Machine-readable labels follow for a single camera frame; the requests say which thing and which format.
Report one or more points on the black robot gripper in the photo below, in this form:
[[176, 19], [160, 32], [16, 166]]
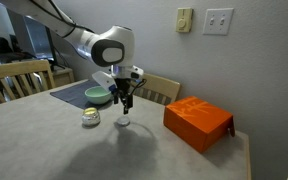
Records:
[[122, 86]]

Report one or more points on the round silver jar lid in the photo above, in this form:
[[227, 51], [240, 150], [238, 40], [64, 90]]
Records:
[[123, 121]]

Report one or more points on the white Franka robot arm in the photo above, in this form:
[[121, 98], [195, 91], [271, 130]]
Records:
[[84, 36]]

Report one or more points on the silver glass jar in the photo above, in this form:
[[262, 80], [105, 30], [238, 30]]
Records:
[[91, 118]]

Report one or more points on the mint green bowl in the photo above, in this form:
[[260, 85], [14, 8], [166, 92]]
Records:
[[97, 96]]

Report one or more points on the light wooden slatted chair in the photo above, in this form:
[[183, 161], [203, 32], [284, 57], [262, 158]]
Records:
[[157, 88]]

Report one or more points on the dark grey cloth placemat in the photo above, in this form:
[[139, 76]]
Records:
[[69, 95]]

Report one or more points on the small wooden side table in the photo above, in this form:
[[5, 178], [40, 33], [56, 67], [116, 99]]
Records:
[[62, 76]]

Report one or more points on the orange cardboard box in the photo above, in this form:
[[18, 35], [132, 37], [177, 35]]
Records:
[[197, 121]]

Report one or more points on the wooden chair with cushion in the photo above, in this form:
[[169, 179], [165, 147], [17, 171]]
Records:
[[17, 78]]

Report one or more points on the beige wall thermostat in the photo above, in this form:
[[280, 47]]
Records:
[[184, 20]]

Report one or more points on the white double light switch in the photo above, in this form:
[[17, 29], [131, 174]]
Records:
[[218, 21]]

